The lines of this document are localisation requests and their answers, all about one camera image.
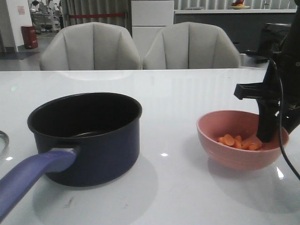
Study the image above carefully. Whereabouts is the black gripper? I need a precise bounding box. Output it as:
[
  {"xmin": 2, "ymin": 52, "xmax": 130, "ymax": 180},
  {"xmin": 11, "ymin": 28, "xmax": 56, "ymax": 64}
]
[{"xmin": 234, "ymin": 60, "xmax": 300, "ymax": 143}]

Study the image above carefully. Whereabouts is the orange ham slices pile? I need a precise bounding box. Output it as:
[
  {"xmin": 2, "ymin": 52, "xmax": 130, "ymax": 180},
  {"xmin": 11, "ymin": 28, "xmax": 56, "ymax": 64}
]
[{"xmin": 217, "ymin": 134, "xmax": 263, "ymax": 151}]

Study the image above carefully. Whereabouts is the pink plastic bowl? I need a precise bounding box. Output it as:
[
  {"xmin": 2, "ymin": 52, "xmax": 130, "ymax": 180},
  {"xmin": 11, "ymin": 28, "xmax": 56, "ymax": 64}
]
[{"xmin": 196, "ymin": 110, "xmax": 289, "ymax": 171}]

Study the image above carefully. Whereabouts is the glass lid with blue knob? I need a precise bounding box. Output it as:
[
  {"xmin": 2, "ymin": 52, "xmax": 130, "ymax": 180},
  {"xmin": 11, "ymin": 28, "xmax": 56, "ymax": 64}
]
[{"xmin": 0, "ymin": 131, "xmax": 9, "ymax": 157}]

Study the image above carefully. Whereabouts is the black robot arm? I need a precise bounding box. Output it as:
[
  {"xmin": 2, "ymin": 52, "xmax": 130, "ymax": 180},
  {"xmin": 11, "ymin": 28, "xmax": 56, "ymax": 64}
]
[{"xmin": 234, "ymin": 10, "xmax": 300, "ymax": 143}]

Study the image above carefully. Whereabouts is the dark grey sideboard counter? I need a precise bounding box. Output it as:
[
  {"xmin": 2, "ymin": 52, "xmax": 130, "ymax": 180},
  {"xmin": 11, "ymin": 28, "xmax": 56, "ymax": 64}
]
[{"xmin": 175, "ymin": 9, "xmax": 300, "ymax": 68}]

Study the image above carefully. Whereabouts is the right grey upholstered chair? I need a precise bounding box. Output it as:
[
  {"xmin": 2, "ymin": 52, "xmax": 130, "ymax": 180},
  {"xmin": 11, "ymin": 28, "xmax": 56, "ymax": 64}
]
[{"xmin": 142, "ymin": 22, "xmax": 241, "ymax": 70}]

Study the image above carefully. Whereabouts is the grey upholstered chair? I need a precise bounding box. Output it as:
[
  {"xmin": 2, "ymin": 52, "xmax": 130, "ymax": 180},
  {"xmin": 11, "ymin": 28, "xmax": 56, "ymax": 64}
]
[
  {"xmin": 142, "ymin": 22, "xmax": 241, "ymax": 70},
  {"xmin": 39, "ymin": 22, "xmax": 142, "ymax": 71}
]

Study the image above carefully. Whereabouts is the fruit plate on counter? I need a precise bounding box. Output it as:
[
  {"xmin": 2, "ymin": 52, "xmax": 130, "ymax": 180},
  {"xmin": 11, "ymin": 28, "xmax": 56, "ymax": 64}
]
[{"xmin": 230, "ymin": 0, "xmax": 250, "ymax": 10}]

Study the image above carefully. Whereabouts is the white cabinet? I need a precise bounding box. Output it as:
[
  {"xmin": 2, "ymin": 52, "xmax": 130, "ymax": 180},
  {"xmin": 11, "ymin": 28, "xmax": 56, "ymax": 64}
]
[{"xmin": 131, "ymin": 0, "xmax": 174, "ymax": 57}]

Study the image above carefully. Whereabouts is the dark blue saucepan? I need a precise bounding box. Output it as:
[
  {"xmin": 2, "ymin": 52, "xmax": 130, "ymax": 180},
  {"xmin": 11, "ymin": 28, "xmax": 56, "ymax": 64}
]
[{"xmin": 0, "ymin": 92, "xmax": 142, "ymax": 219}]

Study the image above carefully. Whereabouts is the left grey upholstered chair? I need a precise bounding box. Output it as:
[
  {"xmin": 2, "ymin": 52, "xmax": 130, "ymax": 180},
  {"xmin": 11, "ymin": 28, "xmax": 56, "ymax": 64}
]
[{"xmin": 39, "ymin": 22, "xmax": 142, "ymax": 71}]

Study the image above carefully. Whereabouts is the red barrier tape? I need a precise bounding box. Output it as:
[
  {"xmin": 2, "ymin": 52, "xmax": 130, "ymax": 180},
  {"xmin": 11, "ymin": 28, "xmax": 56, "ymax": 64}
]
[{"xmin": 68, "ymin": 13, "xmax": 126, "ymax": 19}]

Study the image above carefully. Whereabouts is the red bin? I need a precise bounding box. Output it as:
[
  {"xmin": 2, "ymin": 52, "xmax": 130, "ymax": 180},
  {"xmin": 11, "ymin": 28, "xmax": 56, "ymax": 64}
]
[{"xmin": 21, "ymin": 25, "xmax": 38, "ymax": 49}]

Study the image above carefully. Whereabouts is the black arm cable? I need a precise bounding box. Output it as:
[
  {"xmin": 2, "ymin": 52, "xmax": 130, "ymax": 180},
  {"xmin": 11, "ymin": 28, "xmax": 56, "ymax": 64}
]
[{"xmin": 269, "ymin": 60, "xmax": 300, "ymax": 181}]

